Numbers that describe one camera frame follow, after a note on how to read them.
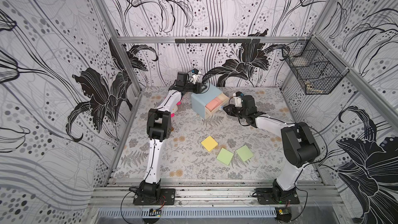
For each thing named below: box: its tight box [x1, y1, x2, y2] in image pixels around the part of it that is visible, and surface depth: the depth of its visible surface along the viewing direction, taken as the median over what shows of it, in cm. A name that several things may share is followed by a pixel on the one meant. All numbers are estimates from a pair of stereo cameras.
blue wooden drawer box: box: [191, 82, 230, 120], surface depth 95 cm
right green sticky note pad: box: [235, 144, 254, 162], surface depth 88 cm
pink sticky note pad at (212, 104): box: [205, 96, 222, 112], surface depth 94 cm
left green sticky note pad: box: [216, 147, 234, 166], surface depth 88 cm
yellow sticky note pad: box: [200, 135, 219, 152], surface depth 92 cm
